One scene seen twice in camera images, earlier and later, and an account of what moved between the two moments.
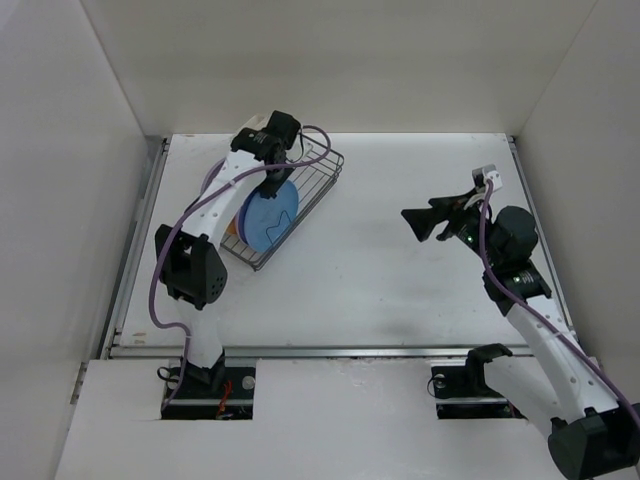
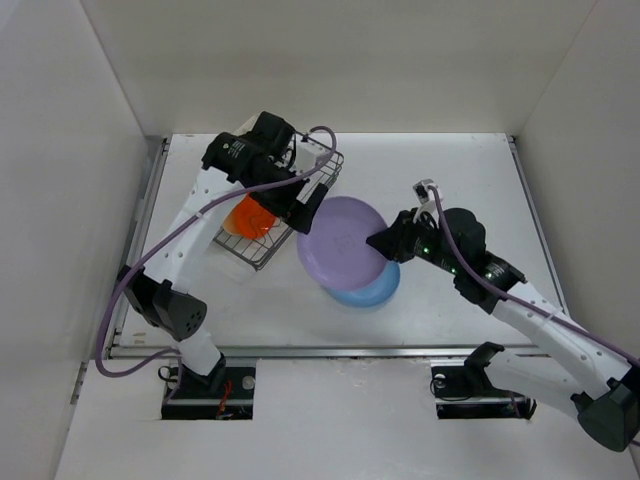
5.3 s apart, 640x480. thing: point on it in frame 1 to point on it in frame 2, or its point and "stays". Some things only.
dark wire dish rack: [316, 170] stays
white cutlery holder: [257, 122] stays
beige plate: [232, 227] stays
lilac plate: [241, 220] to [336, 251]
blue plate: [267, 221] to [374, 293]
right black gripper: [423, 221] to [393, 242]
